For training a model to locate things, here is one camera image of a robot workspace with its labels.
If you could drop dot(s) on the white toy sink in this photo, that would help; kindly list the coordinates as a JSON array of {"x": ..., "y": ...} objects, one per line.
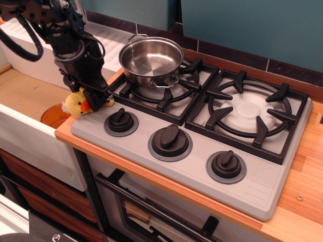
[{"x": 28, "y": 89}]

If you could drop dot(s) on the yellow stuffed duck toy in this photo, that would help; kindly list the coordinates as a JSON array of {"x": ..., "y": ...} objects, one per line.
[{"x": 76, "y": 104}]

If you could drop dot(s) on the oven door with handle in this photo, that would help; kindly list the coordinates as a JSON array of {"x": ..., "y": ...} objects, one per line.
[{"x": 146, "y": 213}]

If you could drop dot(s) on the black left stove knob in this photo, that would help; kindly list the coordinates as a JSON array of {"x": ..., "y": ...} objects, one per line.
[{"x": 121, "y": 123}]

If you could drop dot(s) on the black middle stove knob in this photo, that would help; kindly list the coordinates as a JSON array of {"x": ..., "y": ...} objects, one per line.
[{"x": 170, "y": 144}]

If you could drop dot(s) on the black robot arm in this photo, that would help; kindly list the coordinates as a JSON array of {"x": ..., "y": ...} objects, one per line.
[{"x": 54, "y": 22}]

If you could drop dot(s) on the grey toy stove top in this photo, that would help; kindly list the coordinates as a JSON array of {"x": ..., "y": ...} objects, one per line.
[{"x": 256, "y": 194}]

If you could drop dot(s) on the stainless steel pan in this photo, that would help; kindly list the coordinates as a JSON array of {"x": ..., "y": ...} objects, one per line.
[{"x": 151, "y": 61}]

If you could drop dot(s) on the orange sink drain disc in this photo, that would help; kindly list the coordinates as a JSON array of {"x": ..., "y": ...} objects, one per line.
[{"x": 54, "y": 116}]

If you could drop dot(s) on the black left burner grate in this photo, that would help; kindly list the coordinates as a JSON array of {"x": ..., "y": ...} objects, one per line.
[{"x": 171, "y": 104}]

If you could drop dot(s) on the black right burner grate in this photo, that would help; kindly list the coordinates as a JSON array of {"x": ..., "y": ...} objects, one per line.
[{"x": 257, "y": 117}]

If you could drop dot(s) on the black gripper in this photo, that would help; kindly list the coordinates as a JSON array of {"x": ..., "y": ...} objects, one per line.
[{"x": 81, "y": 61}]

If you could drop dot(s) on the wooden drawer fronts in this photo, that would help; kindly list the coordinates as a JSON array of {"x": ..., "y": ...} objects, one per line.
[{"x": 55, "y": 201}]

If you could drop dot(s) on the black burner grate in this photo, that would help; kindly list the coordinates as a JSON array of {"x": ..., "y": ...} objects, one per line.
[
  {"x": 257, "y": 117},
  {"x": 171, "y": 104}
]

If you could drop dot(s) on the black stove knob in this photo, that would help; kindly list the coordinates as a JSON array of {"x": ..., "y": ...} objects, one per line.
[
  {"x": 170, "y": 144},
  {"x": 226, "y": 167},
  {"x": 121, "y": 123}
]

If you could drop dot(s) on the black right stove knob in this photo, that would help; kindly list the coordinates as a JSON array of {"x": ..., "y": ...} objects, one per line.
[{"x": 226, "y": 167}]

